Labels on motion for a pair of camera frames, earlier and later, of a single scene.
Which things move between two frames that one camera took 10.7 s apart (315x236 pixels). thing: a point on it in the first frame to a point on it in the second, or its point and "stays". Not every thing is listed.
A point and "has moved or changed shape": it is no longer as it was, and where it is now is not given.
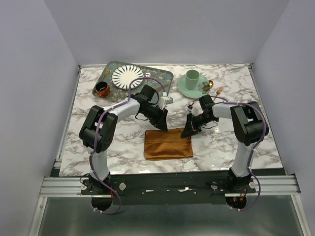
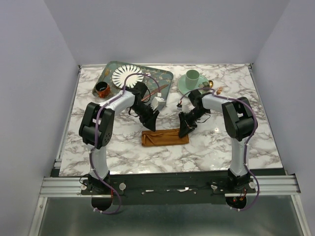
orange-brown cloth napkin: [160, 145] has moved or changed shape
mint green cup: [192, 78] stays
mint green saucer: [193, 94] stays
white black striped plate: [123, 75] stays
